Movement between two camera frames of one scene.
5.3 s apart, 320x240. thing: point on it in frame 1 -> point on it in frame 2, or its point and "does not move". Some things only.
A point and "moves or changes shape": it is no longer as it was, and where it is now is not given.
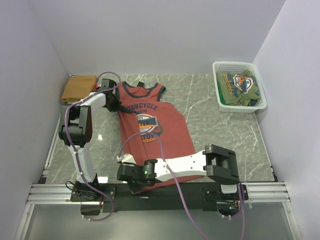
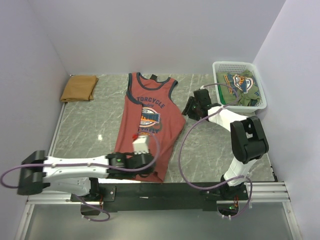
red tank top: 152,130 moves or changes shape
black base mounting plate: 113,197 does not move
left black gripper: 116,106 -> 148,172
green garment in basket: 238,88 does not move
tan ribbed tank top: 77,87 does not move
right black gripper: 135,189 -> 187,110
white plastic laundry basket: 238,87 does not move
